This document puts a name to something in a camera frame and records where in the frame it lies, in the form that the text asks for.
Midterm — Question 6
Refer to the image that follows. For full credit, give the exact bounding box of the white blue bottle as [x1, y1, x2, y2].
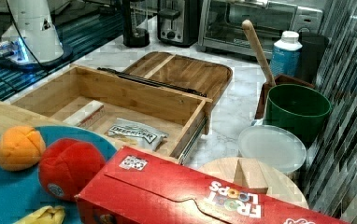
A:
[270, 31, 302, 77]

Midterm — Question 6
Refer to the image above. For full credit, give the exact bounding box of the blue round plate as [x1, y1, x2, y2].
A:
[0, 126, 117, 224]

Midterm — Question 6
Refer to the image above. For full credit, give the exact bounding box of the green plastic bucket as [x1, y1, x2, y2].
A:
[264, 84, 332, 145]

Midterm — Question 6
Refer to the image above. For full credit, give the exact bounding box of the bamboo cabinet top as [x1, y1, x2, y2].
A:
[0, 102, 64, 134]

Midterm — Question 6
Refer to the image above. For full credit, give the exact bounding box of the round wooden lid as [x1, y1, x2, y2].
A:
[199, 157, 308, 209]

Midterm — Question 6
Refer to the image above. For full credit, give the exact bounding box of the Deep River chips bag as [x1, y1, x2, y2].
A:
[106, 118, 168, 151]

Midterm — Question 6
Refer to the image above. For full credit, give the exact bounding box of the red Froot Loops box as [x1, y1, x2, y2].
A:
[77, 147, 349, 224]

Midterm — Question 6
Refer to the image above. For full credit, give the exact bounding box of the translucent white plastic lid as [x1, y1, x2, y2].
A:
[238, 125, 307, 175]

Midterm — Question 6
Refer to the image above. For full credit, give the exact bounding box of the black coffee maker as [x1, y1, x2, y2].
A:
[121, 0, 150, 48]

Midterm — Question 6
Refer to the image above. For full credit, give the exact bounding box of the yellow plush banana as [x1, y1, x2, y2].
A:
[13, 206, 65, 224]

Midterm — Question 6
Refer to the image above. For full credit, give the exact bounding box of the red plush ball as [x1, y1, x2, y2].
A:
[38, 138, 106, 202]

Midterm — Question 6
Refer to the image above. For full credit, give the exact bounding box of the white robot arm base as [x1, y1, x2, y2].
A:
[0, 0, 72, 69]

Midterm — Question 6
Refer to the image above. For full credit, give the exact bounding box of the bamboo cutting board tray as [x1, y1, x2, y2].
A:
[124, 51, 233, 105]

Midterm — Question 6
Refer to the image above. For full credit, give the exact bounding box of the white red small box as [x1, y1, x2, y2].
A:
[64, 100, 105, 129]

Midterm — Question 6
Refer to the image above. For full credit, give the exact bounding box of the black silver toaster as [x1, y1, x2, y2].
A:
[157, 0, 202, 48]

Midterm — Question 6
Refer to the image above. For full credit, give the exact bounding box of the black canister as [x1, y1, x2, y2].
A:
[295, 32, 329, 83]

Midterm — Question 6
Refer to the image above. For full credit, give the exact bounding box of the wooden utensil handle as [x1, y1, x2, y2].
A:
[242, 20, 276, 87]

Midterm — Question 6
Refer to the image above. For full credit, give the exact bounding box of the orange plush ball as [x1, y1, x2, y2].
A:
[0, 126, 46, 172]

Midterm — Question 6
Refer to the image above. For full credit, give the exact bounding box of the bamboo drawer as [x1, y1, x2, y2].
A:
[12, 66, 211, 164]

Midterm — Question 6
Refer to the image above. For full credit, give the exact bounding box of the silver toaster oven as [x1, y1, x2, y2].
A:
[198, 0, 324, 58]

